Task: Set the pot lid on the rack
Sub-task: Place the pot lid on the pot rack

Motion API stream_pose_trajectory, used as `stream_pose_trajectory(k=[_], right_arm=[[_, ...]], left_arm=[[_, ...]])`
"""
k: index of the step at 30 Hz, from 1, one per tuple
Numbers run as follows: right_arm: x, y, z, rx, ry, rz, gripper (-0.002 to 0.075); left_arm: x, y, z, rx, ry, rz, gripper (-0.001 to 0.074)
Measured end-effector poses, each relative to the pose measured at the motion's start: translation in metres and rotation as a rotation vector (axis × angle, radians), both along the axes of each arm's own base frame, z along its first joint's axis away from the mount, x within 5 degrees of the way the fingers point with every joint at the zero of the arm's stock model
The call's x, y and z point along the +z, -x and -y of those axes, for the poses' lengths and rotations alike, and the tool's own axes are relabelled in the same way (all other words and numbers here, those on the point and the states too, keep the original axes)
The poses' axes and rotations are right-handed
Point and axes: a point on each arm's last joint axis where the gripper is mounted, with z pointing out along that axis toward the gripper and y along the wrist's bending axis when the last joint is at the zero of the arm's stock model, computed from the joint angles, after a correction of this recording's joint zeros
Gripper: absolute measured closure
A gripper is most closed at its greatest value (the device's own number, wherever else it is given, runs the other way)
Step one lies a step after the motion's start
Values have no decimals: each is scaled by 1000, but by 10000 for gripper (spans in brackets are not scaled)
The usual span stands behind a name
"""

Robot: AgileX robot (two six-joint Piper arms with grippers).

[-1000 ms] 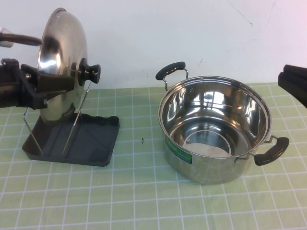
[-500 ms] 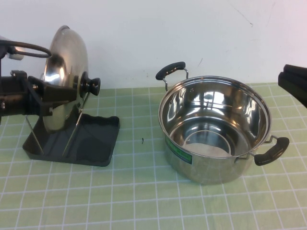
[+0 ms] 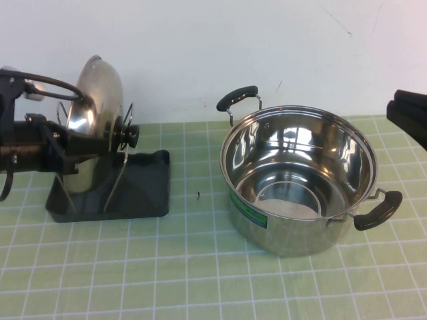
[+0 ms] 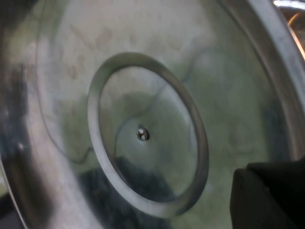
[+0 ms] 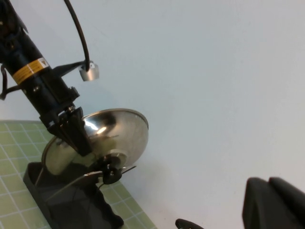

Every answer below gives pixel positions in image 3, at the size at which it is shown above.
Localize stainless steel pot lid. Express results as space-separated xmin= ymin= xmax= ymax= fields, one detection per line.
xmin=65 ymin=55 xmax=140 ymax=198

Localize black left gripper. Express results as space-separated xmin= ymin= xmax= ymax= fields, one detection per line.
xmin=25 ymin=113 xmax=111 ymax=176

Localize stainless steel pot black handles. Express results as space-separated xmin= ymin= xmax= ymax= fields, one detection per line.
xmin=216 ymin=85 xmax=404 ymax=258

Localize black left camera cable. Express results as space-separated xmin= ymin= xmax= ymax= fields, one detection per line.
xmin=13 ymin=72 xmax=81 ymax=101

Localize green grid table mat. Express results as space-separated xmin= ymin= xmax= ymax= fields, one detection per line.
xmin=0 ymin=113 xmax=427 ymax=320

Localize wire lid rack black tray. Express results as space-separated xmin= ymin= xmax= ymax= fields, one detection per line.
xmin=45 ymin=101 xmax=173 ymax=225

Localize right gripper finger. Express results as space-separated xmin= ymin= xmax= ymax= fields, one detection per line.
xmin=386 ymin=101 xmax=427 ymax=151
xmin=394 ymin=89 xmax=427 ymax=109

